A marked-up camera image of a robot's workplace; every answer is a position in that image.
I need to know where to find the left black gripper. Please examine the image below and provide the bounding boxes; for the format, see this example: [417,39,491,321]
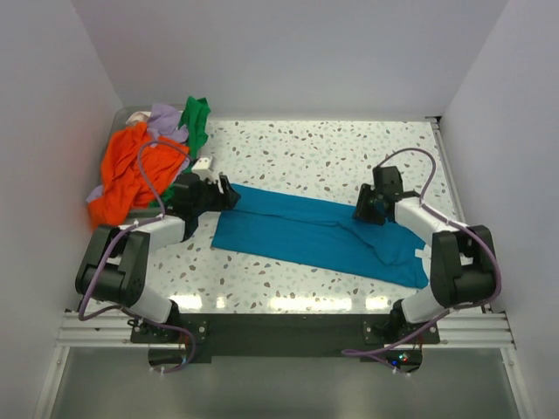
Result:
[192,175,239,216]

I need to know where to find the blue t shirt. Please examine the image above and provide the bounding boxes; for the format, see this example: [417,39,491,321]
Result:
[212,185,428,289]

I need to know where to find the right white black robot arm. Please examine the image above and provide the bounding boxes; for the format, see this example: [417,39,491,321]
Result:
[354,166,501,343]

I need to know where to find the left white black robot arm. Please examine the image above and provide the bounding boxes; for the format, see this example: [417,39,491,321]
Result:
[75,173,240,342]

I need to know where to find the green t shirt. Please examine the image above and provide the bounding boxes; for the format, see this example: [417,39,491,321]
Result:
[158,96,210,203]

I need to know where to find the orange t shirt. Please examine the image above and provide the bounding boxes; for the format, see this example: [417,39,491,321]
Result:
[87,123,190,229]

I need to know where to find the pale pink t shirt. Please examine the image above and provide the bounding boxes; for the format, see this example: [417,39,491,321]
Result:
[126,111,151,127]

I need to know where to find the clear plastic bin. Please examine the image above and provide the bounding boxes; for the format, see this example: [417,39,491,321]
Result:
[108,109,167,208]

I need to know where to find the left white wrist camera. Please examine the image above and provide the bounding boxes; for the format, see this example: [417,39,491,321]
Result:
[191,156,215,180]

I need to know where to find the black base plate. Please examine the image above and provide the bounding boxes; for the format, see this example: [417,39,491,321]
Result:
[128,313,420,365]

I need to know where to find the aluminium frame rail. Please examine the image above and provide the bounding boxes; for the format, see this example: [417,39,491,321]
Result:
[55,309,515,349]

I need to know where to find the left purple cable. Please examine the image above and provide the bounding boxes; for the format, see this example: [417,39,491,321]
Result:
[77,139,197,373]

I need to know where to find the purple cable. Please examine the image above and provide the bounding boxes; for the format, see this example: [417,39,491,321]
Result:
[77,139,197,373]
[342,148,503,366]

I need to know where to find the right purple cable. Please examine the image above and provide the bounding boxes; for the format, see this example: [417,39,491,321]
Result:
[342,148,503,366]

